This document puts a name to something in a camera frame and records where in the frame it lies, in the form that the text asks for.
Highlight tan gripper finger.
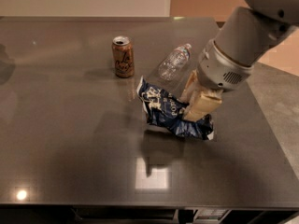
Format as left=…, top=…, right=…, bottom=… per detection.
left=179, top=70, right=199, bottom=104
left=183, top=90, right=222, bottom=121

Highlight blue potato chip bag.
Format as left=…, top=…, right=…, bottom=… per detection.
left=136, top=77, right=214, bottom=140

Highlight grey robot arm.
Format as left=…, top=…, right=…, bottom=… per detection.
left=180, top=0, right=299, bottom=121

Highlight clear plastic water bottle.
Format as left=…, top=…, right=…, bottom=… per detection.
left=158, top=43, right=192, bottom=80

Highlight brown soda can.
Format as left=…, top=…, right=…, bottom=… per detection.
left=112, top=35, right=135, bottom=78

